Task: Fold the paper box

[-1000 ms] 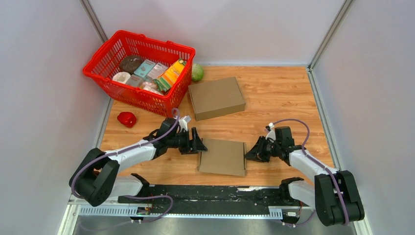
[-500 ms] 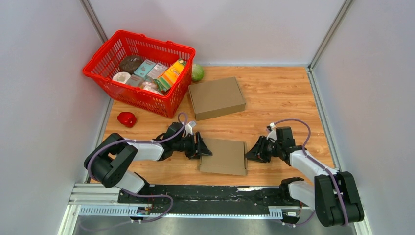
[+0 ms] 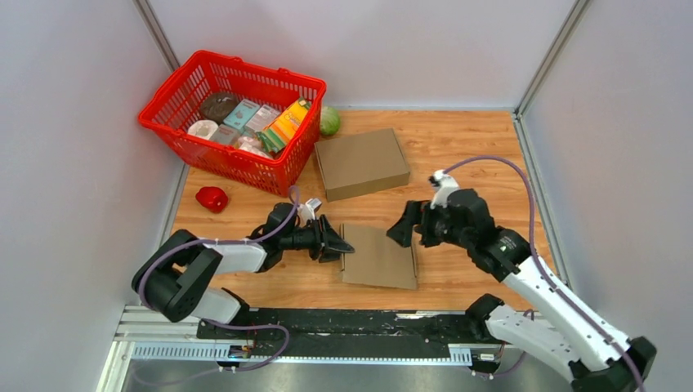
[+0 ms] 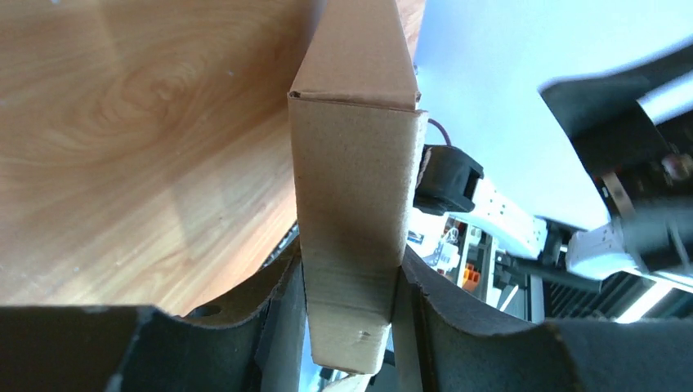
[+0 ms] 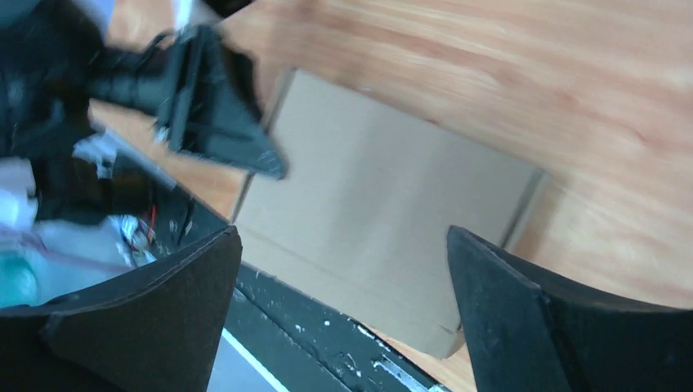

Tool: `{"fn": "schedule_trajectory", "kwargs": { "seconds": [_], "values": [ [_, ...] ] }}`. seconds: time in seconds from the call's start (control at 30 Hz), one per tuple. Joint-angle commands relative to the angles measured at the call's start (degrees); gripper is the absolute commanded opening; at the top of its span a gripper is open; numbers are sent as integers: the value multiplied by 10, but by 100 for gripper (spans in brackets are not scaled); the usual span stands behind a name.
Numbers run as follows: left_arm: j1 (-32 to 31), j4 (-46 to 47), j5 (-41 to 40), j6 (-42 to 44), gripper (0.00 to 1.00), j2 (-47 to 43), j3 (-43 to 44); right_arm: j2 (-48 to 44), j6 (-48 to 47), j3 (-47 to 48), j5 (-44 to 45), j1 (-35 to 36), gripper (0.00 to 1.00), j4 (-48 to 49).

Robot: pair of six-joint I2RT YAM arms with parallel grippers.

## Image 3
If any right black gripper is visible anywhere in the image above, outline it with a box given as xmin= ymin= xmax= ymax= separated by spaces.
xmin=386 ymin=200 xmax=472 ymax=250

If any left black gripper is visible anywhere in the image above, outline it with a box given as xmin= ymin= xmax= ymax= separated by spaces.
xmin=279 ymin=214 xmax=354 ymax=263

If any small cardboard sheet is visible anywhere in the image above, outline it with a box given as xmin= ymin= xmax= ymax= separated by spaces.
xmin=340 ymin=224 xmax=418 ymax=290

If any large brown cardboard box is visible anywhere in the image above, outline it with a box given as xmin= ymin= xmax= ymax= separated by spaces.
xmin=315 ymin=128 xmax=410 ymax=202

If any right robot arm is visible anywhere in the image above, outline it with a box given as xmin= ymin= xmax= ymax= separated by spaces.
xmin=387 ymin=189 xmax=656 ymax=391

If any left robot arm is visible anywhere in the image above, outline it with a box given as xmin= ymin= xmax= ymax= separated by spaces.
xmin=131 ymin=198 xmax=355 ymax=339

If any grey small box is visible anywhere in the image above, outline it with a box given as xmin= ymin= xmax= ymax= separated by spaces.
xmin=244 ymin=105 xmax=280 ymax=134

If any grey pink box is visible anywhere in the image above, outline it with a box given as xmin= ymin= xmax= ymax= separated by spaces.
xmin=209 ymin=124 xmax=242 ymax=146

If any teal small box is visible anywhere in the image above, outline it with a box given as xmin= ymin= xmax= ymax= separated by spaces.
xmin=222 ymin=99 xmax=261 ymax=131

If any green carton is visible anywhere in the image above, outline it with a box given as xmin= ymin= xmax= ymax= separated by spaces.
xmin=257 ymin=130 xmax=285 ymax=154

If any green cabbage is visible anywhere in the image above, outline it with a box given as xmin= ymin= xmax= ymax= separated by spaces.
xmin=320 ymin=106 xmax=342 ymax=137

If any red bell pepper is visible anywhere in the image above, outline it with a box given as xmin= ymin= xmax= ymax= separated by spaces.
xmin=195 ymin=186 xmax=229 ymax=214

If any yellow orange juice carton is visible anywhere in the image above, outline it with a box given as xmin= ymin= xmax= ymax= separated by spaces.
xmin=266 ymin=97 xmax=311 ymax=146

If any pink white packet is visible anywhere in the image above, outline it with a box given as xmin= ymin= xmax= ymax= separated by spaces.
xmin=234 ymin=136 xmax=273 ymax=159

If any red plastic shopping basket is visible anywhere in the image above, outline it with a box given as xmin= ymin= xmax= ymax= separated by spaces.
xmin=138 ymin=50 xmax=327 ymax=196

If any white round roll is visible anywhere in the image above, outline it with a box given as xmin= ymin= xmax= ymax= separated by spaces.
xmin=187 ymin=119 xmax=219 ymax=140

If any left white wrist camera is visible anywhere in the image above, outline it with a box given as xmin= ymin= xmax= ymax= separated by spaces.
xmin=297 ymin=198 xmax=322 ymax=223

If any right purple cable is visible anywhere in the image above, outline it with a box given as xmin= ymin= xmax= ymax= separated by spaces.
xmin=444 ymin=155 xmax=646 ymax=392

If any aluminium frame post right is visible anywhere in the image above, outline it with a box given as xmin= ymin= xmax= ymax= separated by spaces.
xmin=514 ymin=0 xmax=592 ymax=118

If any aluminium frame post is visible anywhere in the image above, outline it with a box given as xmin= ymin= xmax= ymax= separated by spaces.
xmin=132 ymin=0 xmax=181 ymax=72
xmin=514 ymin=0 xmax=592 ymax=118

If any aluminium frame post left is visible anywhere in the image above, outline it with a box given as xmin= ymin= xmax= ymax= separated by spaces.
xmin=132 ymin=0 xmax=181 ymax=72

